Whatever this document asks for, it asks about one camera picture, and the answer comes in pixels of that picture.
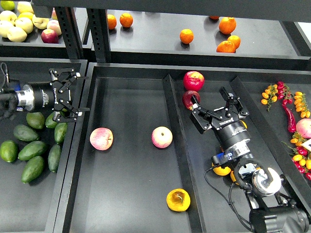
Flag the bright red apple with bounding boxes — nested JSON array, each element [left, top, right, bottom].
[[183, 71, 205, 92]]

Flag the orange far left shelf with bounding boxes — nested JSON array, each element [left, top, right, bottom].
[[107, 14, 117, 30]]

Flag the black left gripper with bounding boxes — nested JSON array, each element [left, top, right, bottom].
[[29, 67, 90, 123]]

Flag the green avocado upper middle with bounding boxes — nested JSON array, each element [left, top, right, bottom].
[[45, 112, 59, 129]]

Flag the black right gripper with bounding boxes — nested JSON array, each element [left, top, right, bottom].
[[190, 87, 251, 150]]

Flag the orange front right shelf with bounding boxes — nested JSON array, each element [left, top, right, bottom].
[[216, 40, 236, 53]]

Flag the red cherry tomato bunch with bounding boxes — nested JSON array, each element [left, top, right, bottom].
[[277, 82, 293, 105]]

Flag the pink peach on shelf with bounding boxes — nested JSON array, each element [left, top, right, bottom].
[[47, 19, 62, 36]]

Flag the black shelf upright post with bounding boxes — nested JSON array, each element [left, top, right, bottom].
[[54, 6, 112, 63]]

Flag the red chili pepper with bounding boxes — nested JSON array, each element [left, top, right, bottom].
[[282, 99, 296, 133]]

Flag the pink apple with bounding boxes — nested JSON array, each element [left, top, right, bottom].
[[152, 126, 173, 149], [89, 127, 113, 150]]

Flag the green avocado by tray wall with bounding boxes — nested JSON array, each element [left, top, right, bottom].
[[54, 123, 68, 144]]

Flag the light green avocado far left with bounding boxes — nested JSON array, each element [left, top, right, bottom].
[[0, 140, 19, 163]]

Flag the black upper left shelf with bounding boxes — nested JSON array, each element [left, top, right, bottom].
[[0, 0, 88, 60]]

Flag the yellow apple middle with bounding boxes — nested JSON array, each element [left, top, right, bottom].
[[15, 17, 34, 34]]

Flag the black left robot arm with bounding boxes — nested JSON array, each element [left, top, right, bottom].
[[0, 62, 89, 123]]

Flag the dark red apple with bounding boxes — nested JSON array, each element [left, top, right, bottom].
[[182, 90, 201, 110]]

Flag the orange tomato string right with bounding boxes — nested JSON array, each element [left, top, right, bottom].
[[293, 91, 311, 118]]

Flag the dark avocado lower right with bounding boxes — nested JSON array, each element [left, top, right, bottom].
[[48, 144, 62, 173]]

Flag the mixed cherry tomatoes lower right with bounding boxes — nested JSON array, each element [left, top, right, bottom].
[[282, 132, 311, 181]]

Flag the green avocado upper left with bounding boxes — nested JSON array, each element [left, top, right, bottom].
[[26, 112, 45, 130]]

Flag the red apple on shelf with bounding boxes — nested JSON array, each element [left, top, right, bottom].
[[41, 29, 59, 44]]

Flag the yellow apple front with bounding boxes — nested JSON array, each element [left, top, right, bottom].
[[7, 27, 27, 42]]

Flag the pink apple centre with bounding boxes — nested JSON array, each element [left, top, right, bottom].
[[152, 126, 173, 149]]

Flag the green avocado lower middle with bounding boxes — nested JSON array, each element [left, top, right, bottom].
[[18, 141, 48, 161]]

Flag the orange small right shelf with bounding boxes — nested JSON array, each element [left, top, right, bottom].
[[227, 35, 241, 49]]

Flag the pink apple left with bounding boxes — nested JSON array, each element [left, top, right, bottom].
[[89, 127, 113, 150]]

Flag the black middle divided tray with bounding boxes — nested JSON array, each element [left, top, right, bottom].
[[52, 62, 311, 233]]

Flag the dark green avocado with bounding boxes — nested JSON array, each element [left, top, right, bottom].
[[21, 156, 45, 183]]

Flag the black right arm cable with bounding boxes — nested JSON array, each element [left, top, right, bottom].
[[204, 166, 253, 231]]

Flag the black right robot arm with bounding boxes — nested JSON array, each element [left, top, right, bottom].
[[190, 87, 311, 233]]

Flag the orange cherry tomato bunch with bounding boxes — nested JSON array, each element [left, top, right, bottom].
[[260, 84, 278, 112]]

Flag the yellow apple with stem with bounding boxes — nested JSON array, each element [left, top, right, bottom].
[[32, 15, 50, 30]]

